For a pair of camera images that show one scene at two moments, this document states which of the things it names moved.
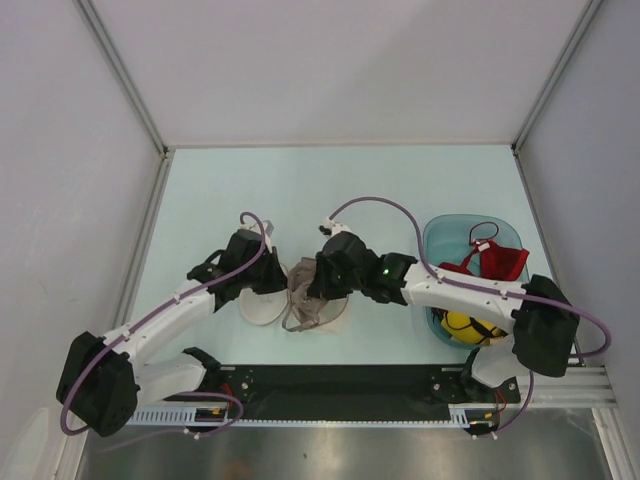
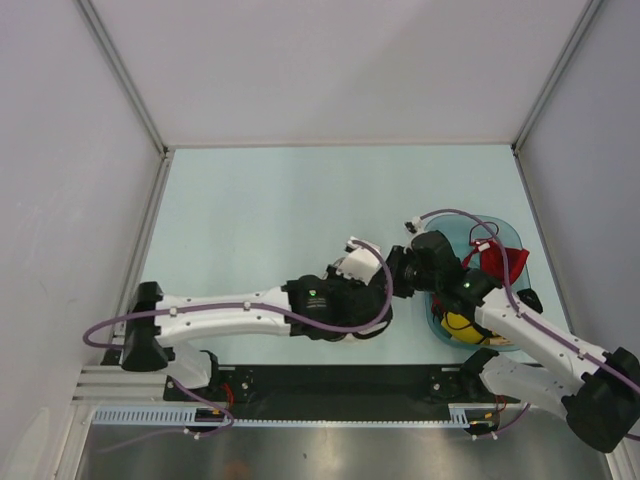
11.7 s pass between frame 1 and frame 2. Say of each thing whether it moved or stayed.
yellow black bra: stayed
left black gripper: moved
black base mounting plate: stayed
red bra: stayed
